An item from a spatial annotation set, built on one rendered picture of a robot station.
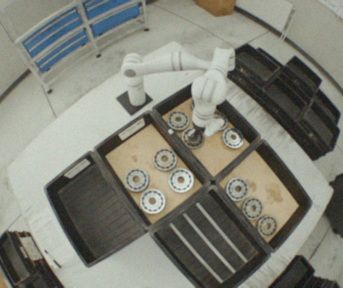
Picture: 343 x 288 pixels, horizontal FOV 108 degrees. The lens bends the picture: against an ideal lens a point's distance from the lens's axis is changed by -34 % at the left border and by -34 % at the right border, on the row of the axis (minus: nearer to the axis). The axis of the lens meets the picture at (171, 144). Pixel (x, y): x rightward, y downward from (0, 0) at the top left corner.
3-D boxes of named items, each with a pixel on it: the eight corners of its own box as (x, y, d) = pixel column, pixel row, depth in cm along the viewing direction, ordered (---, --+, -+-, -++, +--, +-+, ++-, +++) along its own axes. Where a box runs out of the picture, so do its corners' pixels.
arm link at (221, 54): (229, 65, 54) (228, 87, 60) (235, 45, 71) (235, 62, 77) (201, 63, 57) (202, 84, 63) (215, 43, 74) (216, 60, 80)
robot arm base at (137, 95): (127, 97, 107) (123, 78, 92) (141, 90, 109) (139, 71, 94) (134, 108, 105) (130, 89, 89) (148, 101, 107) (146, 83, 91)
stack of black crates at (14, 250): (24, 243, 120) (-7, 243, 78) (38, 230, 127) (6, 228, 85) (44, 277, 108) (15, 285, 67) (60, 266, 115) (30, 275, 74)
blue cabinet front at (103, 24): (94, 36, 194) (81, 2, 143) (139, 14, 211) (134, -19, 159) (95, 38, 194) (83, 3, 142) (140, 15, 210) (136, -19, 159)
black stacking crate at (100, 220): (56, 191, 77) (43, 187, 67) (101, 158, 84) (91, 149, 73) (98, 263, 65) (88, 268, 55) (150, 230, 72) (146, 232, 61)
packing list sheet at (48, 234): (26, 223, 79) (26, 223, 79) (47, 204, 85) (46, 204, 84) (53, 270, 70) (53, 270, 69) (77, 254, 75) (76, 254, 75)
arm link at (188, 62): (232, 65, 80) (179, 67, 84) (232, 47, 73) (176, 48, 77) (236, 74, 73) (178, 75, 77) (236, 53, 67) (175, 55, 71)
